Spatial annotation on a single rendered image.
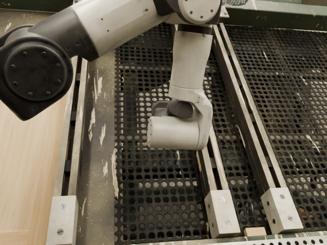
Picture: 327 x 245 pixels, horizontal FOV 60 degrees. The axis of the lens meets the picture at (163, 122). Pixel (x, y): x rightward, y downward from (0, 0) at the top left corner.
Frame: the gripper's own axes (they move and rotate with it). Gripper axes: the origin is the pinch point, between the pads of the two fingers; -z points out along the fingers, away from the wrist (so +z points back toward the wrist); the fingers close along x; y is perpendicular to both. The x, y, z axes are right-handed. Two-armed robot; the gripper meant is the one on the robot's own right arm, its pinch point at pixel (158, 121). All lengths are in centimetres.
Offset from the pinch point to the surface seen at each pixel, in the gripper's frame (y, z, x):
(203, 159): -15.3, -3.1, -12.5
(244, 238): -22.5, 12.4, -31.1
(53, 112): 33.0, -23.5, 0.1
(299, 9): -88, -63, 55
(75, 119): 25.0, -15.2, -1.4
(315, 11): -97, -62, 54
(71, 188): 24.1, 2.2, -18.5
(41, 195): 32.9, -2.2, -21.8
